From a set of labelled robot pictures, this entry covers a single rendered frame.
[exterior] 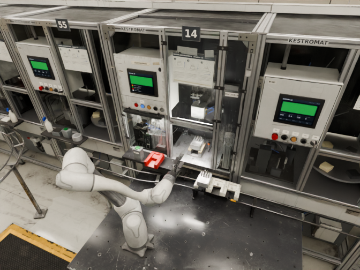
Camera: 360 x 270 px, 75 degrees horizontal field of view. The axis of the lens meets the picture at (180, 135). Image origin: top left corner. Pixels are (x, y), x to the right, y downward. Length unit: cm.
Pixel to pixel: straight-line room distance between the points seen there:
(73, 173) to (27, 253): 180
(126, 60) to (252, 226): 161
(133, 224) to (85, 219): 143
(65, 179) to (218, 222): 121
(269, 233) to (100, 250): 127
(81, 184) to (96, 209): 175
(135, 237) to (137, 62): 123
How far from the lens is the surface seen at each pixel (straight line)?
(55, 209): 332
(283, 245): 203
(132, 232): 172
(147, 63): 178
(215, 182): 202
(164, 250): 189
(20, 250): 315
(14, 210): 358
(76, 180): 138
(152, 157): 214
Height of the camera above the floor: 234
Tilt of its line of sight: 36 degrees down
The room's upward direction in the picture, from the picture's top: 2 degrees counter-clockwise
